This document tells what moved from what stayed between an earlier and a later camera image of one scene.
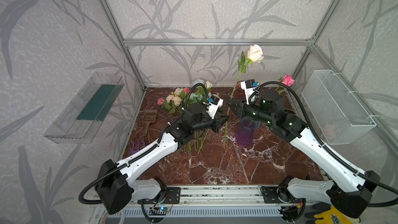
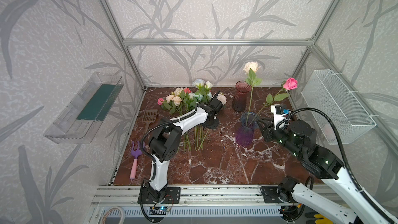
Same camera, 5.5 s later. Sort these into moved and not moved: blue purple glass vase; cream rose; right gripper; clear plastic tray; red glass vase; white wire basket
Moved: cream rose; right gripper
Not moved: clear plastic tray; blue purple glass vase; white wire basket; red glass vase
